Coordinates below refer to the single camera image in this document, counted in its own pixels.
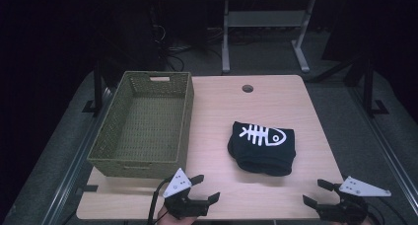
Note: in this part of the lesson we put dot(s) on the black metal stand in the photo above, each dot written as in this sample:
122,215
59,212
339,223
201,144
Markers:
369,90
97,87

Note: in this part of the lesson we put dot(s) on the grey metal floor rail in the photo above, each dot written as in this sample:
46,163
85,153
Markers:
75,159
384,142

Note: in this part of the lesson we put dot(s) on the grey metal desk frame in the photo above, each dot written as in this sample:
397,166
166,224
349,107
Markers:
267,19

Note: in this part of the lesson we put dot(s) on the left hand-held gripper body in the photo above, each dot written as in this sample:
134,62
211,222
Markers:
179,202

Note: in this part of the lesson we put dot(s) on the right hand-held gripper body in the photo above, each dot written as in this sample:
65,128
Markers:
351,202

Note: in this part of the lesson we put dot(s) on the green woven basket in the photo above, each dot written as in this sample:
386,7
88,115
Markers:
148,129

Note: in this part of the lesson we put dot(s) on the black folded garment fishbone print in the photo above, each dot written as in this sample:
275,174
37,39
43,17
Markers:
263,152

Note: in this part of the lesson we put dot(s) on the person's left hand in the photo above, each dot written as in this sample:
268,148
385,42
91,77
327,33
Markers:
171,219

